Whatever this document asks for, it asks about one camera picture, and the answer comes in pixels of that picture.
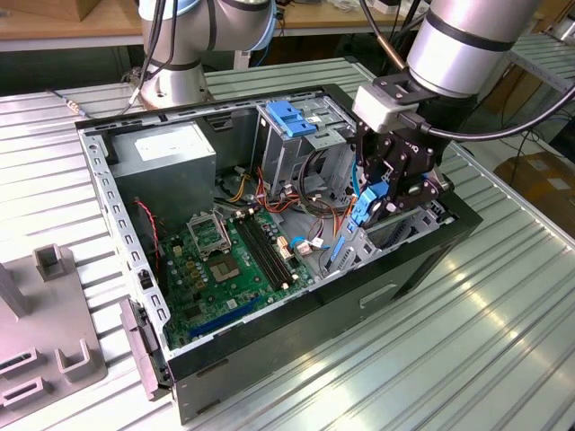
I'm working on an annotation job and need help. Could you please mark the black camera cable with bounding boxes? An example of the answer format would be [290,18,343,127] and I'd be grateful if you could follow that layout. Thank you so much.
[397,84,575,141]

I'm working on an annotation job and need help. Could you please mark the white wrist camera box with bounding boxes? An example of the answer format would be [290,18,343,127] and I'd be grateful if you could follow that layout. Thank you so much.
[351,74,444,136]

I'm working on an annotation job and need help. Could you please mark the hard disk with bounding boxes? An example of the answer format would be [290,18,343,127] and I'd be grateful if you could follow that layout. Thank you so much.
[330,182,391,274]

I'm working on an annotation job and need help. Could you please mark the black wire loop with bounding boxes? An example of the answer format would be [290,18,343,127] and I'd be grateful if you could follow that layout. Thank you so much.
[298,150,356,221]

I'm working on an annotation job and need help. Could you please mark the blue data wire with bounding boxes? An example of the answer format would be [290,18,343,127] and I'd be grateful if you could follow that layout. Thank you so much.
[352,147,365,199]

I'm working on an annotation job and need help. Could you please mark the black RAM slot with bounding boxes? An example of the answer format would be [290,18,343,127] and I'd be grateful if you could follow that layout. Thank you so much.
[242,217,288,289]
[235,218,281,291]
[248,215,294,286]
[254,214,299,283]

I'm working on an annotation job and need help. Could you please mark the blue plastic drive bracket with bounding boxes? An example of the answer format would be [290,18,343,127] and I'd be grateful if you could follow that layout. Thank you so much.
[265,101,319,139]

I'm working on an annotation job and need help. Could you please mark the brown cardboard box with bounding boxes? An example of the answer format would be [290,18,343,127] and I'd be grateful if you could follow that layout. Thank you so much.
[493,151,575,234]

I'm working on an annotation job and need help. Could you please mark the black open PC case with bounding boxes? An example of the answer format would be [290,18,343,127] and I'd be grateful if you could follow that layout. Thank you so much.
[74,83,484,426]

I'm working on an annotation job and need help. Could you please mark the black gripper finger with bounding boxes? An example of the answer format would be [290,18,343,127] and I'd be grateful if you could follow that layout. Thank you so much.
[356,121,400,202]
[385,176,455,213]

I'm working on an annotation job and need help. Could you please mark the red black fan wire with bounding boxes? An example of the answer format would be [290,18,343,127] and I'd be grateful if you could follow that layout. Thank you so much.
[134,199,162,270]

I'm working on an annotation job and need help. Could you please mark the black cable metal connector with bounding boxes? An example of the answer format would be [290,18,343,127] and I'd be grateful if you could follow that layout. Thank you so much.
[44,88,91,119]

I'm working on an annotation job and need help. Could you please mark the orange red wire bundle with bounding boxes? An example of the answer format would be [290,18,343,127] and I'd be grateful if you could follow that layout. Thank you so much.
[253,165,360,246]

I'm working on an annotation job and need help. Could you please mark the metal disk bay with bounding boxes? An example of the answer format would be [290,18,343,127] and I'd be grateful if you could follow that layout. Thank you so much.
[318,199,455,282]

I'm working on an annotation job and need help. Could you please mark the white plug thin wires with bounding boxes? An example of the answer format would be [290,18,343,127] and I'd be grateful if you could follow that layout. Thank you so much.
[296,237,332,257]

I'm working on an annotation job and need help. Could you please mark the metal socket cover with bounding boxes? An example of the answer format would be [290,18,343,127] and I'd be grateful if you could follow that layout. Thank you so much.
[186,210,233,259]

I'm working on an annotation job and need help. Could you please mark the green motherboard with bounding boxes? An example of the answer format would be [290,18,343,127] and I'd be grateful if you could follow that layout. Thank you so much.
[156,208,315,351]

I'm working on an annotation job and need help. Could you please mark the black cable bundle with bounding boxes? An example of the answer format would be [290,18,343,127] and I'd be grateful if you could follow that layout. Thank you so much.
[128,0,181,113]

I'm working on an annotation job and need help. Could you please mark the grey plastic case panel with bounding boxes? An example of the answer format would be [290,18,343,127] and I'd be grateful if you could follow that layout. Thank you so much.
[119,298,174,401]

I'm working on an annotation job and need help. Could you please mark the metal slat side table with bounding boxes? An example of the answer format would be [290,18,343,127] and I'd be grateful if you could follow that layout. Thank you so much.
[475,33,575,131]

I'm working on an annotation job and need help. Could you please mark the metal optical drive cage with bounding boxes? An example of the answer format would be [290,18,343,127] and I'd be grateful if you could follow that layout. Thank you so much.
[251,92,360,198]

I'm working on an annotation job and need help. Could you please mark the small brown box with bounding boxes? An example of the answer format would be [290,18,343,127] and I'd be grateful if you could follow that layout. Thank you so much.
[73,0,103,22]

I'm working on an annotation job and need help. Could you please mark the black stand pole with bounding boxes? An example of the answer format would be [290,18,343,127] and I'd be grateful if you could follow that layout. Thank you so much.
[380,0,426,86]

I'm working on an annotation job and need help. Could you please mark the yellow orange wires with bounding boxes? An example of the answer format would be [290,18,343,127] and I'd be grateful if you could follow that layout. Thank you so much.
[227,173,249,203]

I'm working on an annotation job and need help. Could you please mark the grey power supply unit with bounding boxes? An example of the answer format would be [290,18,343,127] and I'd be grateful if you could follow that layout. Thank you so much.
[107,120,217,233]

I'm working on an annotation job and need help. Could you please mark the blue expansion slot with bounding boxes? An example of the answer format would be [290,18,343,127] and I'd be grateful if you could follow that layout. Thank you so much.
[187,294,264,340]

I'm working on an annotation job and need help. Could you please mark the wooden desk white frame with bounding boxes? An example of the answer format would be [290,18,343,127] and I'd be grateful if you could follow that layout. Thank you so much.
[0,0,432,86]

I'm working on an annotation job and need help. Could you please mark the grey parts rack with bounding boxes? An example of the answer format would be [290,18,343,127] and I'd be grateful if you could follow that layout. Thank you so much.
[0,244,108,417]

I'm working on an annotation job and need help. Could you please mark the CPU socket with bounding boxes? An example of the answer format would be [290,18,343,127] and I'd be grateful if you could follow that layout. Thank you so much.
[207,255,243,285]

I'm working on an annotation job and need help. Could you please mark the black case fan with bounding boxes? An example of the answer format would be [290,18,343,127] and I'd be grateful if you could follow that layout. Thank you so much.
[133,201,170,297]

